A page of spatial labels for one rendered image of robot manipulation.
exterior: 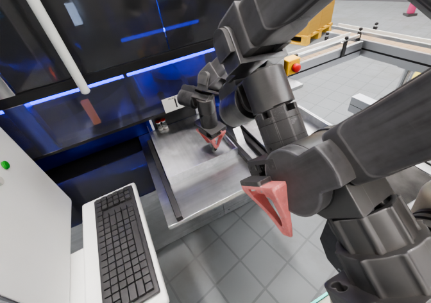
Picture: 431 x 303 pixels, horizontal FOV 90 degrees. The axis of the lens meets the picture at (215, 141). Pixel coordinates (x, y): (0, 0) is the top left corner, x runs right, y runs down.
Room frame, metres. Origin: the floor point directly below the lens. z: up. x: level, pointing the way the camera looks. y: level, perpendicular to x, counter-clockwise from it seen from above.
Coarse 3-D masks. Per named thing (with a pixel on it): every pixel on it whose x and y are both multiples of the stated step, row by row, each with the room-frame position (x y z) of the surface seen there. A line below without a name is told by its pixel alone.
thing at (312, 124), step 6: (300, 108) 0.73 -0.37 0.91; (306, 114) 0.70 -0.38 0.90; (306, 120) 0.68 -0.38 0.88; (312, 120) 0.66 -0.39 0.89; (318, 120) 0.64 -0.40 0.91; (240, 126) 0.70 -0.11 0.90; (246, 126) 0.71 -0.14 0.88; (252, 126) 0.70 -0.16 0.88; (306, 126) 0.65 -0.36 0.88; (312, 126) 0.64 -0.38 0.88; (318, 126) 0.63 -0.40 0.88; (324, 126) 0.61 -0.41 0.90; (246, 132) 0.65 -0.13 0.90; (252, 132) 0.67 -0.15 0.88; (258, 132) 0.66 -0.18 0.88; (312, 132) 0.61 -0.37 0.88; (252, 138) 0.61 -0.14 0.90; (258, 138) 0.63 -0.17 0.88; (258, 144) 0.57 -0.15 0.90; (264, 150) 0.54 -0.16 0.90
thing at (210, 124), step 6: (210, 114) 0.57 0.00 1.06; (216, 114) 0.59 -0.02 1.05; (198, 120) 0.63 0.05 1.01; (204, 120) 0.57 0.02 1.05; (210, 120) 0.57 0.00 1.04; (216, 120) 0.58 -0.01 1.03; (198, 126) 0.60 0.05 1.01; (204, 126) 0.57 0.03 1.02; (210, 126) 0.57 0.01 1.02; (216, 126) 0.57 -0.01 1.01; (222, 126) 0.57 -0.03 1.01; (210, 132) 0.55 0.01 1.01; (216, 132) 0.55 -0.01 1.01
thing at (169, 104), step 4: (172, 96) 0.76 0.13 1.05; (176, 96) 0.77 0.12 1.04; (164, 100) 0.75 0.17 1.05; (168, 100) 0.75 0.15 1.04; (172, 100) 0.76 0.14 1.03; (176, 100) 0.76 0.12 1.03; (164, 104) 0.75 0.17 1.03; (168, 104) 0.75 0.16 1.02; (172, 104) 0.76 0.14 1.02; (164, 108) 0.75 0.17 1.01; (168, 108) 0.75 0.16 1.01; (172, 108) 0.76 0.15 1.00; (176, 108) 0.76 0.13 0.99
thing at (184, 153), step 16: (176, 128) 0.78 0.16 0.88; (192, 128) 0.76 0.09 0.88; (160, 144) 0.69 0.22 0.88; (176, 144) 0.67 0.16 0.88; (192, 144) 0.66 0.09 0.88; (208, 144) 0.64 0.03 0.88; (224, 144) 0.62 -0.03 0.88; (176, 160) 0.58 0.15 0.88; (192, 160) 0.57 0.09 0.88; (208, 160) 0.52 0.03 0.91; (176, 176) 0.48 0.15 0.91
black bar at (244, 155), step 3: (228, 135) 0.65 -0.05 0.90; (231, 138) 0.63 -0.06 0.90; (234, 141) 0.61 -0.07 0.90; (237, 144) 0.59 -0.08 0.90; (237, 147) 0.58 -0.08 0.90; (240, 147) 0.57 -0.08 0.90; (240, 150) 0.56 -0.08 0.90; (243, 150) 0.56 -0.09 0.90; (240, 153) 0.55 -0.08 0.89; (243, 153) 0.54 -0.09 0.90; (246, 153) 0.54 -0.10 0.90; (243, 156) 0.53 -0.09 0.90; (246, 156) 0.52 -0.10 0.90; (249, 156) 0.52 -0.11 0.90; (246, 159) 0.51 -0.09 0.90; (249, 159) 0.51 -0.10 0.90; (246, 162) 0.51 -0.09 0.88
